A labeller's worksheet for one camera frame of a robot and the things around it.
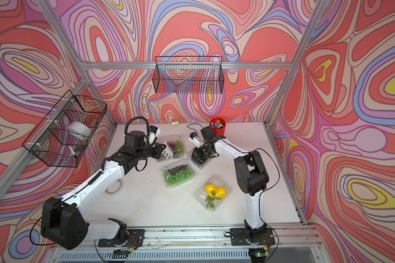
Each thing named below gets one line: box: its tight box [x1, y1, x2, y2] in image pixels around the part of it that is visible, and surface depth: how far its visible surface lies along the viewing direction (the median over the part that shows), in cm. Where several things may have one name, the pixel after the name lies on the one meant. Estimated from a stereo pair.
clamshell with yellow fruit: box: [193, 174, 233, 214], surface depth 85 cm
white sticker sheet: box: [161, 140, 174, 160], surface depth 87 cm
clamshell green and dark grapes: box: [160, 158, 196, 190], surface depth 92 cm
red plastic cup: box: [209, 117, 227, 137], surface depth 106 cm
